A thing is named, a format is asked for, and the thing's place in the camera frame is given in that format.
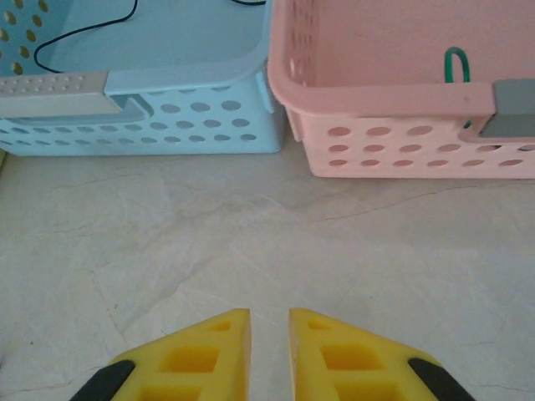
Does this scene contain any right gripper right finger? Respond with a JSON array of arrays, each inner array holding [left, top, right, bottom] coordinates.
[[288, 307, 471, 401]]

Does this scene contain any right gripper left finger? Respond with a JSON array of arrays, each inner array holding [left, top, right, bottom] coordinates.
[[73, 307, 254, 401]]

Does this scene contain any pile of coloured rubber bands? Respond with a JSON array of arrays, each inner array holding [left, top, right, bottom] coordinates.
[[442, 47, 472, 129]]

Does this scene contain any thin black cable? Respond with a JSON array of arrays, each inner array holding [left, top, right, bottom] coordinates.
[[33, 0, 268, 74]]

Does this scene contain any blue plastic basket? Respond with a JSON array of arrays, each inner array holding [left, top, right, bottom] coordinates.
[[0, 0, 288, 156]]

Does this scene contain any pink plastic basket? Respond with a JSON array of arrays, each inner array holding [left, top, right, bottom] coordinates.
[[266, 0, 535, 180]]

